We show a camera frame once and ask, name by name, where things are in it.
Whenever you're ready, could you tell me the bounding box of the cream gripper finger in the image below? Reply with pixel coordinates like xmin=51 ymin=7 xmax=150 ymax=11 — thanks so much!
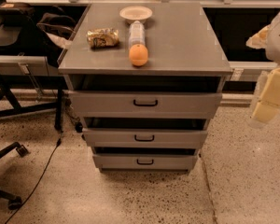
xmin=245 ymin=26 xmax=269 ymax=49
xmin=249 ymin=66 xmax=280 ymax=128

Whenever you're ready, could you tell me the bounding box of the grey drawer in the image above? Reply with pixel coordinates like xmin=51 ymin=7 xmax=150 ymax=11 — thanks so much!
xmin=83 ymin=129 xmax=207 ymax=149
xmin=69 ymin=91 xmax=222 ymax=119
xmin=92 ymin=154 xmax=197 ymax=171

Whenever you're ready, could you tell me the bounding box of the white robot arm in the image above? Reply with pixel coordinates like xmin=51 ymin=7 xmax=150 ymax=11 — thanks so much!
xmin=246 ymin=12 xmax=280 ymax=128

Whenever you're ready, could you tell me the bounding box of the grey drawer cabinet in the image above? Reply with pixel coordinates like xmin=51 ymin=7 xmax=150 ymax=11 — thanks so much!
xmin=57 ymin=2 xmax=233 ymax=174

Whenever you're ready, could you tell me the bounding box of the grey top drawer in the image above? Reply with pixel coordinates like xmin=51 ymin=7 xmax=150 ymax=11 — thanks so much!
xmin=69 ymin=91 xmax=222 ymax=119

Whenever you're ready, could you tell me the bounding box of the grey bottom drawer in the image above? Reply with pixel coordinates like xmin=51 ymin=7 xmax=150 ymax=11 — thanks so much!
xmin=92 ymin=154 xmax=197 ymax=171

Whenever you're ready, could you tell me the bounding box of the orange fruit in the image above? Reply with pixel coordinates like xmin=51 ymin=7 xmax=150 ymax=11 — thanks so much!
xmin=129 ymin=44 xmax=148 ymax=66

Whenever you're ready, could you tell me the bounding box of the clear plastic bottle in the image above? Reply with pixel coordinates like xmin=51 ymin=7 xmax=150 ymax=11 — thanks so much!
xmin=129 ymin=21 xmax=146 ymax=48

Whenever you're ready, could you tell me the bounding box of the white bowl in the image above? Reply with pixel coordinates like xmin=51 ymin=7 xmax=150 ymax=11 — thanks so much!
xmin=119 ymin=6 xmax=152 ymax=24

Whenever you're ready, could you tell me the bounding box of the gold foil snack bag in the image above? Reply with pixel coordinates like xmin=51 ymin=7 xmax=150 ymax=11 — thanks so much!
xmin=87 ymin=28 xmax=119 ymax=49

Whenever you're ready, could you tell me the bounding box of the dark bag on desk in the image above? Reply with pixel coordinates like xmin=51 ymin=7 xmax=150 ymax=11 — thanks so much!
xmin=37 ymin=13 xmax=76 ymax=49

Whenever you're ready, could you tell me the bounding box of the black desk with legs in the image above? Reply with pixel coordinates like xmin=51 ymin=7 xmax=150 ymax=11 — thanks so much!
xmin=0 ymin=25 xmax=65 ymax=130

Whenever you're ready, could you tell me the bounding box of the black box on desk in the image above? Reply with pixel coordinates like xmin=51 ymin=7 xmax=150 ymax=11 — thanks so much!
xmin=0 ymin=2 xmax=35 ymax=26

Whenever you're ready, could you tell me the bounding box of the black floor cable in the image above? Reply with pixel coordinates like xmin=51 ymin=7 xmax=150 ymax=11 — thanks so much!
xmin=3 ymin=133 xmax=63 ymax=224

